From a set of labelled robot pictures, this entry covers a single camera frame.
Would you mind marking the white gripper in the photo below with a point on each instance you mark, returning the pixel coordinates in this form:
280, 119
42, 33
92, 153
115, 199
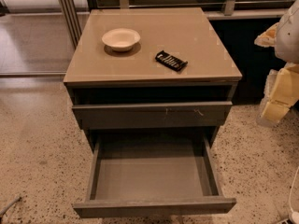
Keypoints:
288, 36

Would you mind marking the metal window frame post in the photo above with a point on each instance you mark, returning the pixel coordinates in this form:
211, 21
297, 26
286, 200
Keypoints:
71, 17

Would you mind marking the grey drawer cabinet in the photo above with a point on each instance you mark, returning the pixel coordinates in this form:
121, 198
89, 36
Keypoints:
98, 75

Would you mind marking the open middle drawer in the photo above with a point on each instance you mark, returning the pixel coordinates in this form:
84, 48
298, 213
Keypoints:
143, 175

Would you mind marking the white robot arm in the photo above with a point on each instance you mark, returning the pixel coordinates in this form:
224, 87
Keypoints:
287, 50

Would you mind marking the white ceramic bowl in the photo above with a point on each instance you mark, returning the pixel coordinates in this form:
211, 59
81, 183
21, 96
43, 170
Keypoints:
121, 39

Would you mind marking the grey top drawer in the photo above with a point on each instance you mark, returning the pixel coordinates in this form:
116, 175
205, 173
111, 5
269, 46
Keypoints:
160, 115

